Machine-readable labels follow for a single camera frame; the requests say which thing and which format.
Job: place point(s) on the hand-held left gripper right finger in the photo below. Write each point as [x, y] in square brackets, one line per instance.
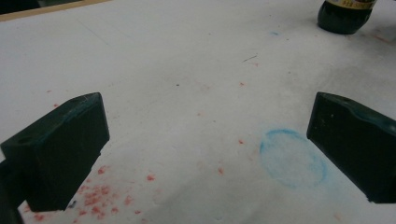
[355, 146]

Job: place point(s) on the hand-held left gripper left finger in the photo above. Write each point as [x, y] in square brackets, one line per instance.
[59, 149]

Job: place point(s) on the dark bottle with yellow label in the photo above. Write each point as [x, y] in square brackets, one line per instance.
[344, 17]

